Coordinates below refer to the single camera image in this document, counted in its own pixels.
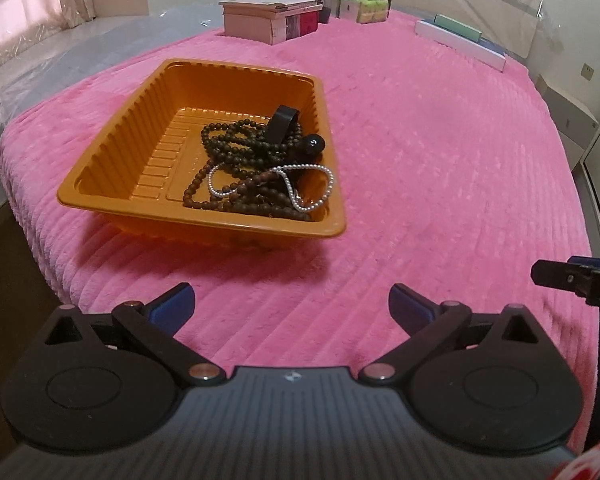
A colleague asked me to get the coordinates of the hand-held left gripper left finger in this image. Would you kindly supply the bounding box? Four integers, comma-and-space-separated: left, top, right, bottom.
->
42, 282, 228, 388

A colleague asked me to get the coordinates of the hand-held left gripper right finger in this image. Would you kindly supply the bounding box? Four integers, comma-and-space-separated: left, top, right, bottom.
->
357, 282, 543, 388

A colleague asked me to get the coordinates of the white pearl necklace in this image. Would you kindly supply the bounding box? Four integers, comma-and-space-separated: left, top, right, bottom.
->
207, 162, 336, 213

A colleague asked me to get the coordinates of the orange plastic tray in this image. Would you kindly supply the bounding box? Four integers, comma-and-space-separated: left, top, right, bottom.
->
56, 58, 347, 239

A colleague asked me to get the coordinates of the brown bead necklace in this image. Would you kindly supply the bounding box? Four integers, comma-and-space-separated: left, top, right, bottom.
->
181, 117, 316, 223

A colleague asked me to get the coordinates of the black strap smartwatch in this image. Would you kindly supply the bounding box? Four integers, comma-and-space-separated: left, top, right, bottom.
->
262, 105, 301, 146

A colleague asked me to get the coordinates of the white nightstand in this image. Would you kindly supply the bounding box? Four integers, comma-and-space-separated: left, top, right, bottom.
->
535, 72, 600, 176

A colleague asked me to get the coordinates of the pink ribbed blanket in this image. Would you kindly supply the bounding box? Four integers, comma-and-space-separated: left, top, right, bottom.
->
0, 7, 600, 456

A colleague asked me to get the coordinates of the red patterned clothing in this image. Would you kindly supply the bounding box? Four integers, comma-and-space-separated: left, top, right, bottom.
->
550, 437, 600, 480

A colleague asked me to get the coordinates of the long white box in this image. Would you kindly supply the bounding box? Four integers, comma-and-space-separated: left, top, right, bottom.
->
415, 20, 507, 73

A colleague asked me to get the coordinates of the long green box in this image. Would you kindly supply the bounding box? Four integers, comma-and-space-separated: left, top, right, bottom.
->
432, 14, 483, 43

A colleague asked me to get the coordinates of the pink box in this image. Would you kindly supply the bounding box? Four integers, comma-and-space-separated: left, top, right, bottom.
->
223, 7, 286, 45

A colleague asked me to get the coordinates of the green tissue box pack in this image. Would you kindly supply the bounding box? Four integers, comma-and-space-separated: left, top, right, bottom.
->
355, 0, 390, 25

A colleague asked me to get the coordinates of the patterned box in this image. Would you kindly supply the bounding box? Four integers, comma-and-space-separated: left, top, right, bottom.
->
282, 12, 303, 41

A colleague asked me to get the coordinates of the pale pink curtain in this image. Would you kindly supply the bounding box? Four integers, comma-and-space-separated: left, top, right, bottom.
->
0, 0, 98, 76

